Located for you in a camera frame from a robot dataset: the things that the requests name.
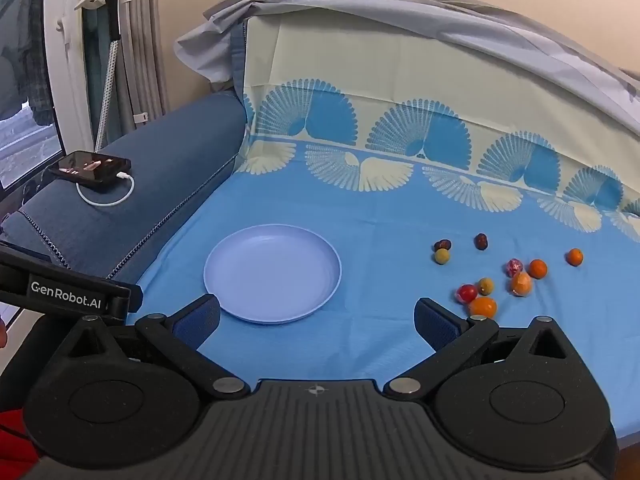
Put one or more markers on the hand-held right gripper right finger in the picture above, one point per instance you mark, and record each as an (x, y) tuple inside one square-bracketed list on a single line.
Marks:
[(436, 322)]

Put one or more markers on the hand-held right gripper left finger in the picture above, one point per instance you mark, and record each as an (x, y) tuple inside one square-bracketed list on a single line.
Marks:
[(197, 321)]

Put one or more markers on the red cherry tomato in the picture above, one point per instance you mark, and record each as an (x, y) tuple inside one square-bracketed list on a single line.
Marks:
[(467, 293)]

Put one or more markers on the small orange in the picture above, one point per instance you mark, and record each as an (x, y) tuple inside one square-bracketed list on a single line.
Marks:
[(483, 306), (574, 257), (538, 268)]

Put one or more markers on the yellow green small fruit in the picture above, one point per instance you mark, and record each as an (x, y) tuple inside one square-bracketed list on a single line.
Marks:
[(441, 257), (485, 286)]

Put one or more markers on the dark brown small fruit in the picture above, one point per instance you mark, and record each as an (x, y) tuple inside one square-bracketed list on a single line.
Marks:
[(481, 241), (442, 244)]

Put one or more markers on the lavender plastic plate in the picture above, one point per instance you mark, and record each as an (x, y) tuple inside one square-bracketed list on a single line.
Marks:
[(272, 272)]

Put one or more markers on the pale orange fruit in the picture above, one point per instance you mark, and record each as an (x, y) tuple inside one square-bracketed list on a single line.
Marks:
[(521, 285)]

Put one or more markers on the red pink small fruit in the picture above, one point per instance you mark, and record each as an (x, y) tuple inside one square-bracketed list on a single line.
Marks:
[(514, 266)]

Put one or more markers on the black smartphone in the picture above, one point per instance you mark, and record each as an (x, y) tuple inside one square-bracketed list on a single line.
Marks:
[(90, 167)]

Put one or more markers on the blue fan-print bedsheet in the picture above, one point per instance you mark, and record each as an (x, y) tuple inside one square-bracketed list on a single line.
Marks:
[(380, 200)]

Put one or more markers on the red clothing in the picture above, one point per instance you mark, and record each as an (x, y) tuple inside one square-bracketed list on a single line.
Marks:
[(15, 450)]

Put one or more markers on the blue sofa armrest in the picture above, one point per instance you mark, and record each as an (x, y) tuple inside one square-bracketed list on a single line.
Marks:
[(165, 160)]

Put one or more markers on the white curtain clip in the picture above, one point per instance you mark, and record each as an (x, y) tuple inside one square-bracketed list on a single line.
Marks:
[(142, 117)]

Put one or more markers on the hanging dark clothes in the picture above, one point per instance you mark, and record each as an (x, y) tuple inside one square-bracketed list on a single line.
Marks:
[(25, 35)]

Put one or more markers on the grey sheet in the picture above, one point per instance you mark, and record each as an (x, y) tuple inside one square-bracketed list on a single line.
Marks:
[(450, 15)]

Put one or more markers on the white window frame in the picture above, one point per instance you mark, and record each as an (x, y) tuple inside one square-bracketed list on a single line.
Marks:
[(70, 60)]

